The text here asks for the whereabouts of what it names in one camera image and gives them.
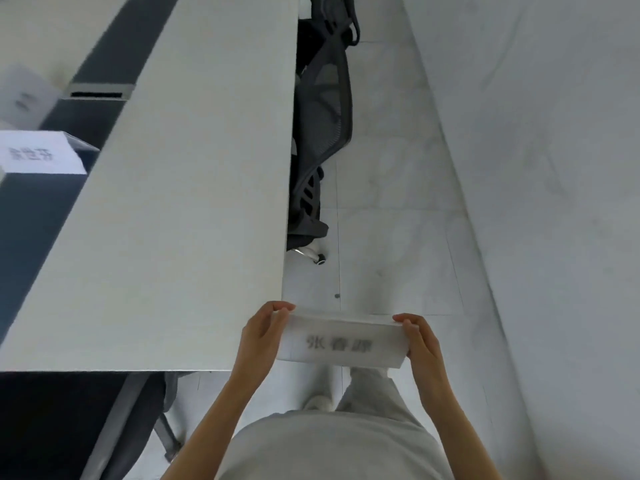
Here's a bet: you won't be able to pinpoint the person's right hand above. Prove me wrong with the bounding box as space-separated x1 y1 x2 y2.
393 313 447 384

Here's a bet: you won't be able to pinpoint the person's left hand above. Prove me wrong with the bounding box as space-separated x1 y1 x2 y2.
234 301 297 376

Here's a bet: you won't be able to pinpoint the white paper name card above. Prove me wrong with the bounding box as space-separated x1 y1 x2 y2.
276 307 412 370

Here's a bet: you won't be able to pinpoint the person's left forearm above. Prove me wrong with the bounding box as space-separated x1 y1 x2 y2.
159 366 273 480

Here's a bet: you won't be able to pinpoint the person's right forearm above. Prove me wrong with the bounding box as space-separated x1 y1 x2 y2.
416 369 490 480

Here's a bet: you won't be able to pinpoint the person's grey trousers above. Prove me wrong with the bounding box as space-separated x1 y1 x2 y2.
334 366 422 426

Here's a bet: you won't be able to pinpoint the person's white shoe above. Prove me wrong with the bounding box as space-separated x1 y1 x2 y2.
302 393 335 412

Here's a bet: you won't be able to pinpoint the person's grey shirt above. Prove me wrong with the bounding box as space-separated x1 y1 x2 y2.
215 409 457 480

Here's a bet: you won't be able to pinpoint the grey office chair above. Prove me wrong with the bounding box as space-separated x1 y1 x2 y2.
80 372 197 480

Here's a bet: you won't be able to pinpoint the black mesh office chair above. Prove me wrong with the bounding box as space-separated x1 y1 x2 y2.
285 17 354 266

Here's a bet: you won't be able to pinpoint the dark blue desk partition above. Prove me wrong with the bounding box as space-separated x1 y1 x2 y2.
0 0 181 346

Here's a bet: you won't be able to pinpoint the white standing name card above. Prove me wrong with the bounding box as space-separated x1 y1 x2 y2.
0 130 101 177
0 63 60 131

